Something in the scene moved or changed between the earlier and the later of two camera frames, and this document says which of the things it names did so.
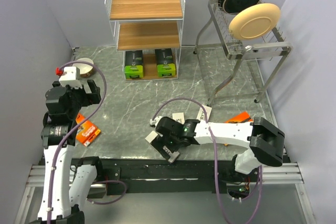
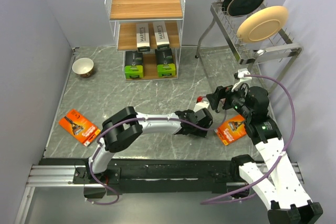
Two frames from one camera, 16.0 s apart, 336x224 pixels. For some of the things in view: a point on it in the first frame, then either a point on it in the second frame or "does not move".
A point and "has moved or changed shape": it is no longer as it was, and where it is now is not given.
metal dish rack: (258, 60) has moved or changed shape
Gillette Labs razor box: (134, 64) does not move
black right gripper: (158, 143) to (220, 92)
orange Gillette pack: (86, 131) does not move
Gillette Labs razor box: (165, 65) does not move
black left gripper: (93, 97) to (199, 132)
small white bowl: (86, 70) does not move
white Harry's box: (179, 117) has moved or changed shape
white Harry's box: (173, 156) to (161, 35)
